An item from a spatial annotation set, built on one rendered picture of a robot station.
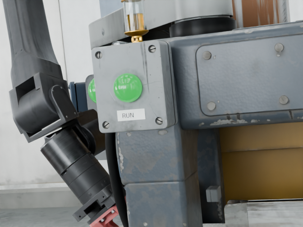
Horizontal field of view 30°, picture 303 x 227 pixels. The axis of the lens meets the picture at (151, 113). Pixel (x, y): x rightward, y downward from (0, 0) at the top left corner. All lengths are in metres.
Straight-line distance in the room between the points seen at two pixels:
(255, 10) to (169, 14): 0.37
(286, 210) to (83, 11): 5.64
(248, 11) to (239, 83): 0.51
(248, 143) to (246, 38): 0.28
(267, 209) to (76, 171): 0.27
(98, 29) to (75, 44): 5.26
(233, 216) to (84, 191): 0.21
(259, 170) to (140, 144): 0.32
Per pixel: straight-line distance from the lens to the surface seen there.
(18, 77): 0.86
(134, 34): 0.66
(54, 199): 6.57
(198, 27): 0.73
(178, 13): 0.74
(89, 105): 1.07
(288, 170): 0.90
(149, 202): 0.64
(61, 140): 0.82
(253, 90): 0.60
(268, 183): 0.91
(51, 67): 0.85
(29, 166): 6.68
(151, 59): 0.57
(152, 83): 0.57
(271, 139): 0.85
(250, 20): 1.10
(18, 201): 6.79
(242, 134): 0.85
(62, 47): 6.39
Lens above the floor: 1.29
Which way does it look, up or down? 3 degrees down
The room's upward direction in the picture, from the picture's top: 6 degrees counter-clockwise
